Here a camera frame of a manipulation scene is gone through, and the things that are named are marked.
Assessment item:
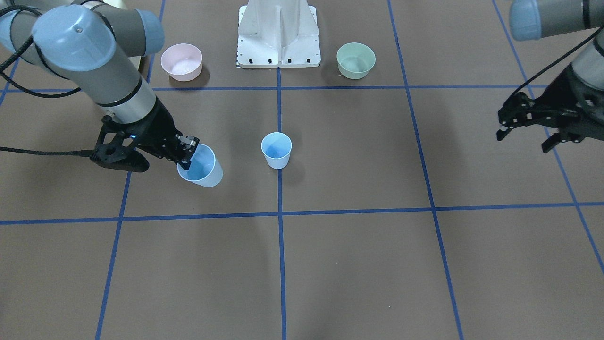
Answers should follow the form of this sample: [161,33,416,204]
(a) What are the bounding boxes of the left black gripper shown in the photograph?
[496,65,604,153]

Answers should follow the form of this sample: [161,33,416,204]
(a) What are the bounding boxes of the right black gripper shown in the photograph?
[101,98,199,171]

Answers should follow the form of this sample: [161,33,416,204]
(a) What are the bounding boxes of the light blue cup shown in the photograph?
[176,144,224,187]
[261,132,293,170]

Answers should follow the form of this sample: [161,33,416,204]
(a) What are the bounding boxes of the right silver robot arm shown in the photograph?
[1,0,199,172]

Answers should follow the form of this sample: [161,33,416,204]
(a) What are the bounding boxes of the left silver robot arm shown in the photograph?
[496,0,604,153]

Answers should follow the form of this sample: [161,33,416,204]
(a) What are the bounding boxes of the pink bowl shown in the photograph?
[160,43,203,82]

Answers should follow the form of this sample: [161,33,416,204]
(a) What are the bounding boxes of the green bowl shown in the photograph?
[336,42,376,80]

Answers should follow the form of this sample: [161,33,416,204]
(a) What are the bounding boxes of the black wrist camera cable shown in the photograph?
[0,5,95,157]

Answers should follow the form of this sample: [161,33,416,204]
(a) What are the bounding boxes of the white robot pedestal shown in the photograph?
[236,0,321,68]

